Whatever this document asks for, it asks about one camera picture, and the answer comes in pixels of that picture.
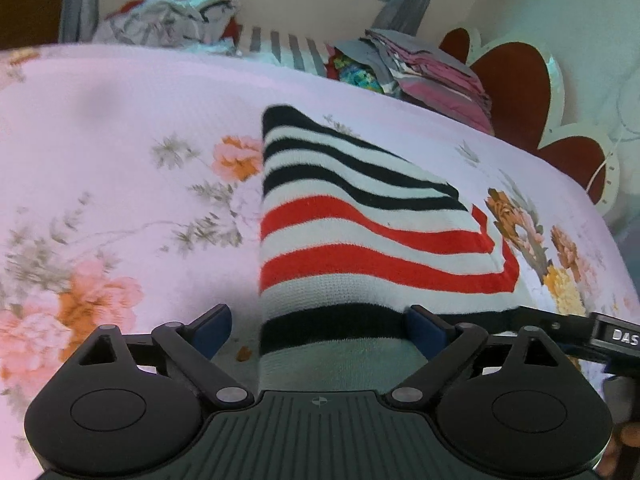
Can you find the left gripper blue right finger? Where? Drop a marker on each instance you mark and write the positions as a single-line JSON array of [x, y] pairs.
[[448, 350]]

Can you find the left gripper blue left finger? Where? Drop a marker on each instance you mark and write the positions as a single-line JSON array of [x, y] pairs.
[[191, 348]]

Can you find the striped red black white sweater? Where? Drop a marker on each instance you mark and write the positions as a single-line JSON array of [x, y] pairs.
[[352, 236]]

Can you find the stack of folded pink clothes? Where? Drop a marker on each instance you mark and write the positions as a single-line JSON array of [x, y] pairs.
[[410, 70]]

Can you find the crumpled grey white clothes pile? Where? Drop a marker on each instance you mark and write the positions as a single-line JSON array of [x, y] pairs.
[[203, 26]]

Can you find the pink floral bedsheet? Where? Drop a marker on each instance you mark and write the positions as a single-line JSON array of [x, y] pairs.
[[131, 194]]

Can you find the red white scalloped headboard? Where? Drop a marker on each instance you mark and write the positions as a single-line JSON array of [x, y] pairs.
[[526, 88]]

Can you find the colourful patterned cloth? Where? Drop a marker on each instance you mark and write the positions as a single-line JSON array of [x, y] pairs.
[[342, 68]]

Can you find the grey white striped cloth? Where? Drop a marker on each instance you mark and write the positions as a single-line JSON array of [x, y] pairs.
[[273, 47]]

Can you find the left grey curtain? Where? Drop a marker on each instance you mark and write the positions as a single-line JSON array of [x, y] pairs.
[[78, 22]]

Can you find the dark wooden door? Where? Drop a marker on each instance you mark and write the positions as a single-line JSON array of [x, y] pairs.
[[26, 23]]

